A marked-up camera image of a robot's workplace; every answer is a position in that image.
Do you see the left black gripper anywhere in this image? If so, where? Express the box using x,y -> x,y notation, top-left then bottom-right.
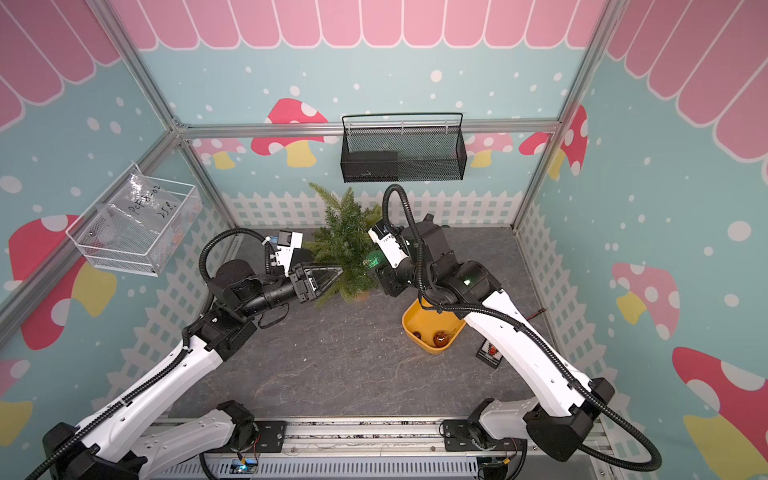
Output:
239,262 -> 344,319

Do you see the green glitter ball ornament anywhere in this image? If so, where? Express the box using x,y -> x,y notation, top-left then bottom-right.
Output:
363,250 -> 386,270

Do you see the yellow plastic bin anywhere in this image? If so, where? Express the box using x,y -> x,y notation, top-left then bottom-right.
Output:
401,300 -> 466,355

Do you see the copper shiny ball ornament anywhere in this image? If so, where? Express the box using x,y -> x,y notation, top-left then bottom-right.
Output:
433,331 -> 452,349

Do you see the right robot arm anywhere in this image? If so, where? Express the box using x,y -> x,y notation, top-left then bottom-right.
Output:
369,184 -> 662,472

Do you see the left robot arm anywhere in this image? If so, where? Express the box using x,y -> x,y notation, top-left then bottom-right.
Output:
29,228 -> 343,479

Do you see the small green christmas tree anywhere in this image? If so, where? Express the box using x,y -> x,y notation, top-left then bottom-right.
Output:
308,182 -> 382,306

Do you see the black box in basket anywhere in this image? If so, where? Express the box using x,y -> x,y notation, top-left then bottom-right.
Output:
340,151 -> 399,183

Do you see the green circuit board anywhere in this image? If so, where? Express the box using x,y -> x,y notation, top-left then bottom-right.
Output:
230,458 -> 259,475

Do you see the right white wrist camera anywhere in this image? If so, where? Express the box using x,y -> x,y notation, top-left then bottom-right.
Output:
368,222 -> 408,269

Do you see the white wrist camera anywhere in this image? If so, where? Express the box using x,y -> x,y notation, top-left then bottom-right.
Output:
268,230 -> 303,272
368,222 -> 408,269

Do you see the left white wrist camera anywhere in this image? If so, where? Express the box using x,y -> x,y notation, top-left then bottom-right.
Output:
268,230 -> 303,272

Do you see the black card with red wire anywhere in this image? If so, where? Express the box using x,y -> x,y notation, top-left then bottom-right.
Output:
476,308 -> 546,369

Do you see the black wire mesh basket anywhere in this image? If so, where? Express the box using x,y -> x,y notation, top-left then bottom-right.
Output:
341,112 -> 468,183

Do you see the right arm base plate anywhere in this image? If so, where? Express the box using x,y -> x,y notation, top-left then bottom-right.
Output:
438,419 -> 527,453

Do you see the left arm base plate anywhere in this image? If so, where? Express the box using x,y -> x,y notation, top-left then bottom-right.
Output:
208,420 -> 288,455

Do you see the white slotted cable duct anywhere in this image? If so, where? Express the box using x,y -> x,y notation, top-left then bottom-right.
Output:
131,458 -> 481,480

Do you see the white wire wall basket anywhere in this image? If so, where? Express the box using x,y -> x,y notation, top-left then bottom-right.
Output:
65,162 -> 204,278

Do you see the aluminium front rail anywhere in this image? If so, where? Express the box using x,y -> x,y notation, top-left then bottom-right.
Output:
113,416 -> 619,460

